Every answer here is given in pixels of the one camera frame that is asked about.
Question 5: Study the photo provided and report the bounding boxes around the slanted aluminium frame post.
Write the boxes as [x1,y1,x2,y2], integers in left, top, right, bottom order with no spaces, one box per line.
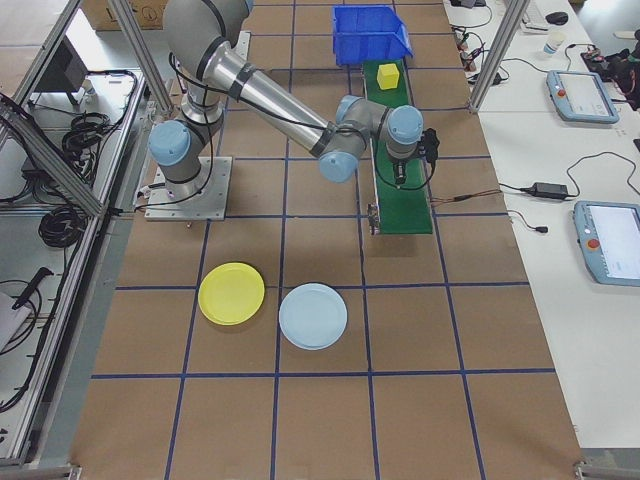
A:
[467,0,532,115]

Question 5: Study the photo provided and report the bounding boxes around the black box monitor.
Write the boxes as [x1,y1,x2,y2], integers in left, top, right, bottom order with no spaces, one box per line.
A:
[30,35,89,107]

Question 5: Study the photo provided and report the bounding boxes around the person in black clothing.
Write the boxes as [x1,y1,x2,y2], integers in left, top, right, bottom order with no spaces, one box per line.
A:
[599,47,640,112]

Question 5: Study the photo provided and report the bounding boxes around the thin black cable with plug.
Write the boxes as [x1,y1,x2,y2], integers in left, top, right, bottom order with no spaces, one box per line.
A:
[507,209,550,236]

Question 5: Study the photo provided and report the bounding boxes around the yellow plastic plate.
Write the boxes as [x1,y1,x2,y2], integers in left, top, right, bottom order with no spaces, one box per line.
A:
[197,261,267,328]

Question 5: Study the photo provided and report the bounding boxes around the black pistol-grip tool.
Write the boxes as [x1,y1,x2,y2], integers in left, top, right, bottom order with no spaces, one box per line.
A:
[10,266,55,310]

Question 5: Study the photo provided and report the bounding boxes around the white square base plate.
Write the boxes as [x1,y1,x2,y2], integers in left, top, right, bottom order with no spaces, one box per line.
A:
[144,155,235,222]

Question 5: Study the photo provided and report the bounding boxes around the blue plastic storage bin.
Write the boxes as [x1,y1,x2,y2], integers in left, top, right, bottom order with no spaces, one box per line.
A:
[331,4,416,68]

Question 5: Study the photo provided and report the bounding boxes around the green conveyor belt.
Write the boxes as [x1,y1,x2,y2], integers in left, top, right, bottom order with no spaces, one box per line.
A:
[360,58,435,237]

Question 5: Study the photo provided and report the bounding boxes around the light blue plastic plate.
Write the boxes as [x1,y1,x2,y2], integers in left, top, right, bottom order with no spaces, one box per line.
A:
[277,282,349,352]

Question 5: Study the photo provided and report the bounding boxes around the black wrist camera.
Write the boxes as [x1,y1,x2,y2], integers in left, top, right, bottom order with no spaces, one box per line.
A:
[418,127,440,165]

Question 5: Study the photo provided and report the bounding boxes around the black conveyor wire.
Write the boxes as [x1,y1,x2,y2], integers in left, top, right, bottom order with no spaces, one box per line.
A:
[430,191,502,205]

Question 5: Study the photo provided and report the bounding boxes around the yellow foam block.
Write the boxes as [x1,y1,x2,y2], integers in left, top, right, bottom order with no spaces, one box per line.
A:
[376,62,400,92]

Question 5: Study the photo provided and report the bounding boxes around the light blue teach pendant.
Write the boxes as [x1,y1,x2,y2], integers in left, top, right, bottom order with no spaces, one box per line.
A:
[572,200,640,288]
[545,69,621,126]

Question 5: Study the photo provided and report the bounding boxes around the brown cardboard box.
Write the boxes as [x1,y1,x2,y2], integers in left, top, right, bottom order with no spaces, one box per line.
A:
[81,0,170,32]

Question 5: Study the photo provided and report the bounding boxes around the white cloth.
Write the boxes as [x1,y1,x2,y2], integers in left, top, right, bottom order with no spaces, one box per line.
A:
[0,289,37,354]

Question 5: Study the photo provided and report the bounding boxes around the black cable coil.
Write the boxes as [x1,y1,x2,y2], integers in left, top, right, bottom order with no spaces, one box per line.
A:
[38,203,85,250]
[60,112,125,169]

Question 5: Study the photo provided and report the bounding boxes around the V-shaped aluminium bar frame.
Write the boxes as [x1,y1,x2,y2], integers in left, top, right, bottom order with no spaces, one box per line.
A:
[0,0,174,469]

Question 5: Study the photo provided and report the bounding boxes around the aluminium profile bar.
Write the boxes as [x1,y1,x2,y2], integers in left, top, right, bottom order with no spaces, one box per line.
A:
[574,459,640,480]
[0,462,81,480]

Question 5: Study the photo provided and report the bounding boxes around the white paper cup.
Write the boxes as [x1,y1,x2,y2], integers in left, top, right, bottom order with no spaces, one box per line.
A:
[543,31,567,57]

